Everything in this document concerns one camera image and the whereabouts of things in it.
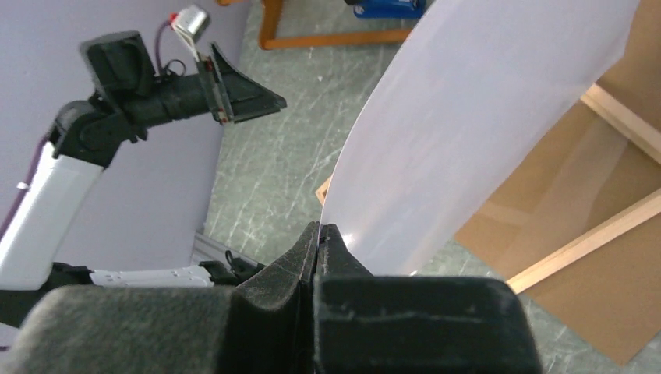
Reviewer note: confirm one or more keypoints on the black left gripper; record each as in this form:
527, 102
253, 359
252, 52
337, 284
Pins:
125, 82

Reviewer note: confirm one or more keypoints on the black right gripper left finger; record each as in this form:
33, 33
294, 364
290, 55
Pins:
256, 324

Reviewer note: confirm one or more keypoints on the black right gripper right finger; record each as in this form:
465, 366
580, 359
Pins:
364, 323

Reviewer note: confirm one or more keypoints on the printed street photo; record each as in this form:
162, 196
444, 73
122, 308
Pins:
471, 91

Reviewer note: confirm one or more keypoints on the light wooden picture frame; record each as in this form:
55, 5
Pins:
402, 196

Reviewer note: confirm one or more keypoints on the brown frame backing board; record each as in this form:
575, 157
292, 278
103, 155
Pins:
580, 174

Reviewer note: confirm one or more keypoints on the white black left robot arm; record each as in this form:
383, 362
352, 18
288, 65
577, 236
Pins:
80, 145

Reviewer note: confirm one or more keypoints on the orange wooden shelf rack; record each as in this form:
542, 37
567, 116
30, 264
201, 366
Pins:
284, 25

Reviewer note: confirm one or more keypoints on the blue black stapler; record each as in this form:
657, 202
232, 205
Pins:
387, 9

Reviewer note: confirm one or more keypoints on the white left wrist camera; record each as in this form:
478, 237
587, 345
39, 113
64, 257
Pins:
189, 25

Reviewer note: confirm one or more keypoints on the aluminium rail frame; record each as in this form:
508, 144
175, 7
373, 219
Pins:
207, 249

